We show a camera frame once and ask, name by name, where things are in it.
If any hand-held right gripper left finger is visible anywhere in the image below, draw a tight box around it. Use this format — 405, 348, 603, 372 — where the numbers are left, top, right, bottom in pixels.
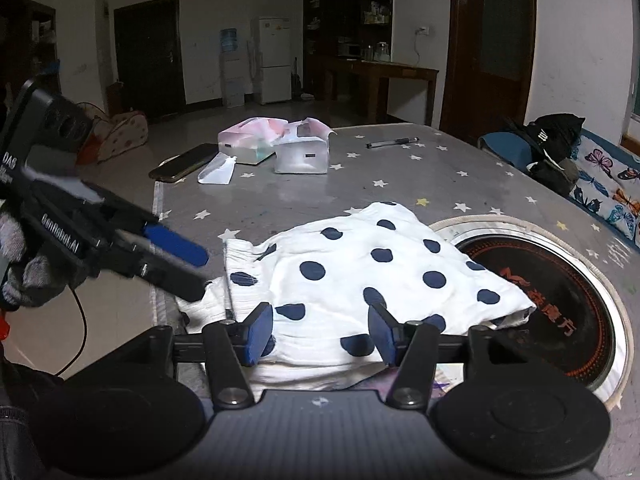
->
142, 302, 275, 408

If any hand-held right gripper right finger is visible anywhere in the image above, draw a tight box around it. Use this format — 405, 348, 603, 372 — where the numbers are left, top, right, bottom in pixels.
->
367, 302, 506, 408

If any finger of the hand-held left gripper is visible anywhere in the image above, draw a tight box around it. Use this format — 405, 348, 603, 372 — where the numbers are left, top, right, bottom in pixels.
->
142, 223, 210, 267
112, 231, 207, 304

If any white navy polka dot garment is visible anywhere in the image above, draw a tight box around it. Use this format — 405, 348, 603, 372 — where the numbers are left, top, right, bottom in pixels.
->
187, 201, 537, 391

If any person's left forearm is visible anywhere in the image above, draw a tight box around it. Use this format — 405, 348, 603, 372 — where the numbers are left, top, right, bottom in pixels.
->
0, 352, 63, 480

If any person's left hand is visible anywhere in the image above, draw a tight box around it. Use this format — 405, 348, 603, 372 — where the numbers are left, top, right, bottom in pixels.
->
0, 200, 94, 311

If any dark smartphone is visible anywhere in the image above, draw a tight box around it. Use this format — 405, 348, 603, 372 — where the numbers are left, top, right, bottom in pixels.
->
149, 143, 219, 183

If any white paper packet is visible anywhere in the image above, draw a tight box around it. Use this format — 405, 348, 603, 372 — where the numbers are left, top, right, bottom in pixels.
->
198, 154, 237, 186

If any yellow spotted play tent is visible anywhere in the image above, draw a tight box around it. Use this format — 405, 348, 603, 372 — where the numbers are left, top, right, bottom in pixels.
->
75, 101, 149, 163

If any pink tissue pack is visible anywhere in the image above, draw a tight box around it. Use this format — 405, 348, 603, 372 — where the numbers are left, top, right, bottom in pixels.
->
217, 116, 290, 166

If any grey star print table cover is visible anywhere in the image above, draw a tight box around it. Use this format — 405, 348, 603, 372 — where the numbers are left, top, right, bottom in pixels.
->
152, 124, 640, 411

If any dark entry door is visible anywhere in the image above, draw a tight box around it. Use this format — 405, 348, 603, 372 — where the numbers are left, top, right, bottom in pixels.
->
114, 0, 187, 121

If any white tissue pack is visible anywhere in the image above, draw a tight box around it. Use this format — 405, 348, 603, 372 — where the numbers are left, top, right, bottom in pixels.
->
273, 117, 337, 175

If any water dispenser with blue bottle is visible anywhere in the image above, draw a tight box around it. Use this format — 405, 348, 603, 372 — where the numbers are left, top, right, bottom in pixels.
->
220, 27, 246, 108

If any round built-in induction cooker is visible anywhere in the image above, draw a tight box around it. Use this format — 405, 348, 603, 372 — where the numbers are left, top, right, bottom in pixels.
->
430, 215, 630, 408

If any black pen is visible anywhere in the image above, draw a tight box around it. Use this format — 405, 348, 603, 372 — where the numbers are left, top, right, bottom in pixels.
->
366, 137, 420, 149

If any white refrigerator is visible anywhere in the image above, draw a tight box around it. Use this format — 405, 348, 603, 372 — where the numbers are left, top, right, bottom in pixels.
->
258, 16, 293, 106

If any blue bench sofa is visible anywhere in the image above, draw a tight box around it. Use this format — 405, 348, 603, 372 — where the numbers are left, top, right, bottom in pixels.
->
477, 130, 640, 251

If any wooden desk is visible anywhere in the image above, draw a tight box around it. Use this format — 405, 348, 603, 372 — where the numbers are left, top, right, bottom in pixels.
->
320, 55, 440, 126

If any black jacket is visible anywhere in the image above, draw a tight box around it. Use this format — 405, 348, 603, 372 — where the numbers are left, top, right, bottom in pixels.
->
520, 114, 586, 196

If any butterfly print pillow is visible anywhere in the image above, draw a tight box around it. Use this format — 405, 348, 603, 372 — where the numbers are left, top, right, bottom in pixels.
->
570, 132, 640, 248

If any dark wooden shelf cabinet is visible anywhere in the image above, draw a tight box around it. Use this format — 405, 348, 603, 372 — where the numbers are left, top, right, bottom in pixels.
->
302, 0, 395, 103

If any dark wooden glass door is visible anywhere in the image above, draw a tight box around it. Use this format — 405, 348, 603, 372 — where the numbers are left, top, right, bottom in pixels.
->
440, 0, 537, 146

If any black cable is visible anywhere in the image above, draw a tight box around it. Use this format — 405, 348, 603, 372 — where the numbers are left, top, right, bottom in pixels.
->
54, 287, 87, 377

